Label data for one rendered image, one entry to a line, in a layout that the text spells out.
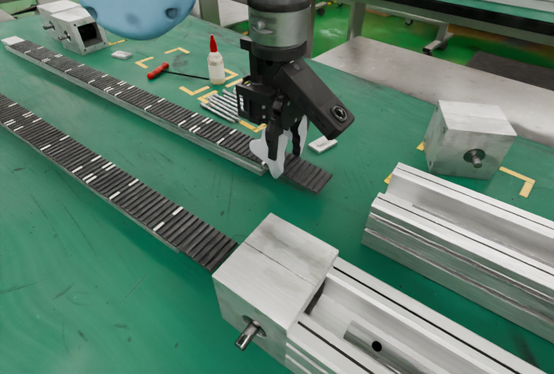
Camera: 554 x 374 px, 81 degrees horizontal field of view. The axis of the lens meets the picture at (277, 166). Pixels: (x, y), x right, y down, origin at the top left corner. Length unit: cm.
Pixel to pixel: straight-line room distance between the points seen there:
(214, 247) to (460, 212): 32
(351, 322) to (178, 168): 39
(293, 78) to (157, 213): 26
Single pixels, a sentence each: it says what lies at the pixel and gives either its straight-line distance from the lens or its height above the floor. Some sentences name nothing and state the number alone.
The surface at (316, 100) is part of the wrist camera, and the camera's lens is 42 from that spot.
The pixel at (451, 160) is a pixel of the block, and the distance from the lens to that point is 62.
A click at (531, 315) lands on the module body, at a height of 81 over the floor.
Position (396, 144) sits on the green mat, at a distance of 68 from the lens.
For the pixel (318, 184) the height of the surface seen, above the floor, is 81.
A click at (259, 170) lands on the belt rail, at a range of 56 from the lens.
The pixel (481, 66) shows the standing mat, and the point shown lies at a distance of 323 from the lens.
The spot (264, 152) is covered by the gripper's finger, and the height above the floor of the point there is 85.
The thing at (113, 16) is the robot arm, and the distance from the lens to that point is 27.
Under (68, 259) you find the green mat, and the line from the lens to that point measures 54.
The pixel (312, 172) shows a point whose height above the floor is 81.
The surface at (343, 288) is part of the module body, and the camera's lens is 36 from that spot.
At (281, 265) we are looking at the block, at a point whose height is 87.
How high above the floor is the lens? 117
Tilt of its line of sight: 42 degrees down
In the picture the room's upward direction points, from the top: straight up
